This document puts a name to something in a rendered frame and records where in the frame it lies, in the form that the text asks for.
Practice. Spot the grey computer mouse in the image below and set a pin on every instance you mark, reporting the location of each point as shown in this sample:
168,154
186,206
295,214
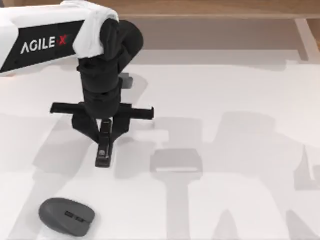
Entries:
63,216

